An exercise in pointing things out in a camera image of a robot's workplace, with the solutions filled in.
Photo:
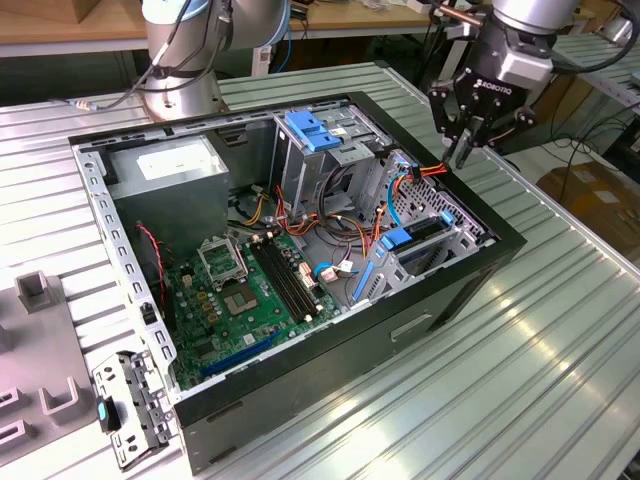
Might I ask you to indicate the brown cardboard box with label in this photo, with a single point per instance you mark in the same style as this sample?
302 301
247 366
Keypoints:
590 195

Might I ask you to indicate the grey metal disk bay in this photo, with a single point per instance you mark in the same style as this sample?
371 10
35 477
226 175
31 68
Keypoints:
400 274

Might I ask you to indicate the green motherboard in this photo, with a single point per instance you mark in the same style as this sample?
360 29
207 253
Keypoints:
260 325

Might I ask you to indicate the blue expansion slot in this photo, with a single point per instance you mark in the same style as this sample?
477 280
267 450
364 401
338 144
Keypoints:
235 357

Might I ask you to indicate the black intrusion switch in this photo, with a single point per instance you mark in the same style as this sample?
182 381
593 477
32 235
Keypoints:
147 312

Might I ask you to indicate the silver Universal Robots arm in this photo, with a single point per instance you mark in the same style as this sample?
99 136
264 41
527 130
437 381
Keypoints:
195 95

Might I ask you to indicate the grey power supply unit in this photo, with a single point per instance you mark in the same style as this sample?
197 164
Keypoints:
170 200

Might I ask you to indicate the metal slat side table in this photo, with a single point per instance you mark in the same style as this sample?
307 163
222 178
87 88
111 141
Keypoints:
617 77

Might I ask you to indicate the blue plastic drive latch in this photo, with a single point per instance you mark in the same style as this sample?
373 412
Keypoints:
312 135

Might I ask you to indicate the black RAM slot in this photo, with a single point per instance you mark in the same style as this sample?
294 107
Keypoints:
283 281
289 279
276 282
296 277

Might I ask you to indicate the hard disk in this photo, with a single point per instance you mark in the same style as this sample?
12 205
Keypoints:
397 240

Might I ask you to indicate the pink board connector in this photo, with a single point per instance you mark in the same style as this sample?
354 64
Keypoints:
307 277

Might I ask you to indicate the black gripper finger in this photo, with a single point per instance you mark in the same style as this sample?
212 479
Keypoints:
520 122
442 115

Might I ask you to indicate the black open PC case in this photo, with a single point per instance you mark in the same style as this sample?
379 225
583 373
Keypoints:
325 360

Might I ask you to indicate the grey parts rack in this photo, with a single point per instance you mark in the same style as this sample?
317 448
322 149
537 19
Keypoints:
45 350

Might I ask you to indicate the grey metal slot bracket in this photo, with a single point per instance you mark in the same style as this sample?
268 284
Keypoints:
145 400

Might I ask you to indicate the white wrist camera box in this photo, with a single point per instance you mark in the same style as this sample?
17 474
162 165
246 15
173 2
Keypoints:
525 70

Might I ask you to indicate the grey optical drive cage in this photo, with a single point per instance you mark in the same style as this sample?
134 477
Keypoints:
305 175

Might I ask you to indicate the CPU socket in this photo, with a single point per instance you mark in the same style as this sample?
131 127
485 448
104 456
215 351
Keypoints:
240 300

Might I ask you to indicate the wooden desk white frame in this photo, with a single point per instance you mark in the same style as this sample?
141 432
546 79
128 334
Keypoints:
350 20

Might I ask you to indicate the black latch with blue tab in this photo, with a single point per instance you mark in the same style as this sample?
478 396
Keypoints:
103 412

